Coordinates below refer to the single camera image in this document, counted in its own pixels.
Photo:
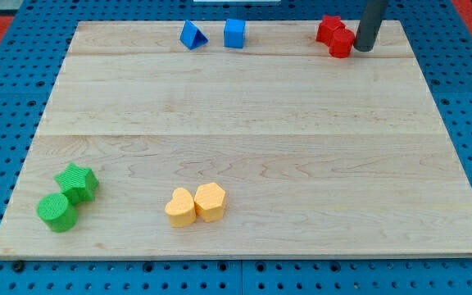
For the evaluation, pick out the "yellow heart block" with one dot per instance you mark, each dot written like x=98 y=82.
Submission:
x=180 y=210

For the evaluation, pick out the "blue triangle block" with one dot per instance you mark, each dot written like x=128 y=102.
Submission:
x=191 y=36

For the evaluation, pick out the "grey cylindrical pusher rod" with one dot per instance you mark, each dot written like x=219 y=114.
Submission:
x=369 y=24

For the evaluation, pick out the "yellow hexagon block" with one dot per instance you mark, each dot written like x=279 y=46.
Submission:
x=210 y=202

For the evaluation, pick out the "light wooden board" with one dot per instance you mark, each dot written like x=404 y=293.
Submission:
x=320 y=157

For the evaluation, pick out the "blue cube block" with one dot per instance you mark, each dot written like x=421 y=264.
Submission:
x=234 y=33

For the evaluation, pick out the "green cylinder block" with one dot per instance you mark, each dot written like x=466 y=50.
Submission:
x=56 y=211

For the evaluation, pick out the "red star block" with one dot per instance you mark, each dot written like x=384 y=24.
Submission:
x=326 y=28

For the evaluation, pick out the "red cylinder block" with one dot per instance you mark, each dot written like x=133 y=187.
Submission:
x=341 y=43

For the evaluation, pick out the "green star block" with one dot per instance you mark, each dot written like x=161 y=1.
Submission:
x=77 y=183

